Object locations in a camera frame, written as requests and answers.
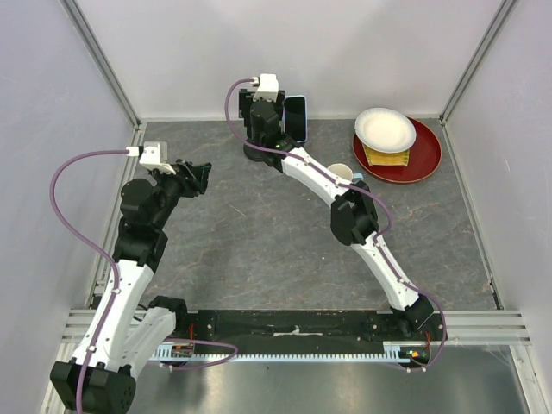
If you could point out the phone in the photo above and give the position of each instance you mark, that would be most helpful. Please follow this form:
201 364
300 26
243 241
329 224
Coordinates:
295 118

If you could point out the light blue mug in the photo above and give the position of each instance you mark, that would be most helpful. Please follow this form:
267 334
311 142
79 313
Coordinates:
345 172

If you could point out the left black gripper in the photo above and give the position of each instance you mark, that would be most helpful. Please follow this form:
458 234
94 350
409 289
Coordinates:
197 180

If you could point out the red round tray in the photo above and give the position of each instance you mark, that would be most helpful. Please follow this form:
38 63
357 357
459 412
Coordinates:
425 157

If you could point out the grey cable duct rail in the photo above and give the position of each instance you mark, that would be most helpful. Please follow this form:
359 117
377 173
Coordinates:
174 353

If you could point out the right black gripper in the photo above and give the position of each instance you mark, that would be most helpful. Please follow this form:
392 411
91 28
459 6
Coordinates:
245 100

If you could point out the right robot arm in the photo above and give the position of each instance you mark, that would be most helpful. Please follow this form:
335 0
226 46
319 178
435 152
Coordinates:
353 215

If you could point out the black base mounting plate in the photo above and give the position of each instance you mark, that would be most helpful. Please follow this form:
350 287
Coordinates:
304 327

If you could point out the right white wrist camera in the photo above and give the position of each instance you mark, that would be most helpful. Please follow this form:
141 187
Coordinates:
266 87

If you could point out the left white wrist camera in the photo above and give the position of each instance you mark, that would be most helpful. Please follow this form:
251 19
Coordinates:
153 156

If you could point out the white paper plate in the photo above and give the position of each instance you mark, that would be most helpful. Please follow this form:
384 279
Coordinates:
385 130

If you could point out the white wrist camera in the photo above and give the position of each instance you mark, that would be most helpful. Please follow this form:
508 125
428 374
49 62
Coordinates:
266 87
153 156

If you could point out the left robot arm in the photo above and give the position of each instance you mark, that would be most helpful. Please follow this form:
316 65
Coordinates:
101 374

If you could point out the yellow sponge cloth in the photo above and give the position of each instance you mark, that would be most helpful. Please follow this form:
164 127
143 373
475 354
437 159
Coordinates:
377 158

